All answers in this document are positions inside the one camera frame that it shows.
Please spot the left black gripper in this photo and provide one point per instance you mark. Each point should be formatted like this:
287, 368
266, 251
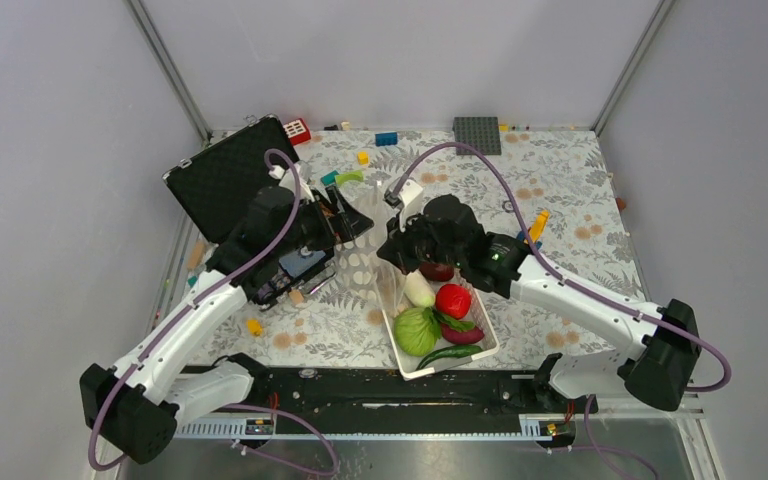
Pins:
334, 228

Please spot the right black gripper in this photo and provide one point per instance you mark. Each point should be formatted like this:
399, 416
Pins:
396, 248

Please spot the green cabbage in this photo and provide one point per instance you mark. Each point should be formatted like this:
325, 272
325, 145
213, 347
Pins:
416, 331

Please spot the clear zip top bag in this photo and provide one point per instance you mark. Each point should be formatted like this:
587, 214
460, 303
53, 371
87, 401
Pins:
358, 267

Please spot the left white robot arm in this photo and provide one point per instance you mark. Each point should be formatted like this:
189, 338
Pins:
131, 407

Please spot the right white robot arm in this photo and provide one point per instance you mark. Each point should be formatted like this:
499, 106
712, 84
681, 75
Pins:
652, 355

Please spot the teal block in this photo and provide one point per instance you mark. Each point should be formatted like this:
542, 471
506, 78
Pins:
330, 178

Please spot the green curved block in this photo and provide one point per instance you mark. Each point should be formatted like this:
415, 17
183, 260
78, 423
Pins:
352, 176

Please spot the white radish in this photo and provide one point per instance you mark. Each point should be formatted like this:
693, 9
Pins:
418, 291

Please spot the red tomato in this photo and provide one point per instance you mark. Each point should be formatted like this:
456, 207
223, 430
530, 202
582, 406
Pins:
453, 300

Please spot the yellow blue toy vehicle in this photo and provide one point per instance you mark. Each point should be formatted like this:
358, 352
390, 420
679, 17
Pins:
536, 230

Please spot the green leafy vegetable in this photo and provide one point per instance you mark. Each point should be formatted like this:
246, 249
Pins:
451, 322

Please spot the white perforated plastic basket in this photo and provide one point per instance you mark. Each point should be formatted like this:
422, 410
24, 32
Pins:
478, 315

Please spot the blue lego brick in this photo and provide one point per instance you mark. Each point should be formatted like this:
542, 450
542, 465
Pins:
386, 139

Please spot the grey lego baseplate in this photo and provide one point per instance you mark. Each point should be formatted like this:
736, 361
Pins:
481, 133

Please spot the red white toy block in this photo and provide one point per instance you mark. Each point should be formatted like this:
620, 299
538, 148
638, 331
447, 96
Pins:
297, 131

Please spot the purple sweet potato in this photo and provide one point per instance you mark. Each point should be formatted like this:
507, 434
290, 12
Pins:
467, 338

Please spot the green chili pepper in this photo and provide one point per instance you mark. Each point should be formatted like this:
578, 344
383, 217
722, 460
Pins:
452, 352

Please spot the black open case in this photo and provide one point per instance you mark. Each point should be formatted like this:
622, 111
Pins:
215, 186

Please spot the yellow small toy piece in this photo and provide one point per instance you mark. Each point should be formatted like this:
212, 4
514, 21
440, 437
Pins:
254, 327

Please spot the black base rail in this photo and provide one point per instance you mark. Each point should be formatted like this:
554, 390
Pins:
343, 401

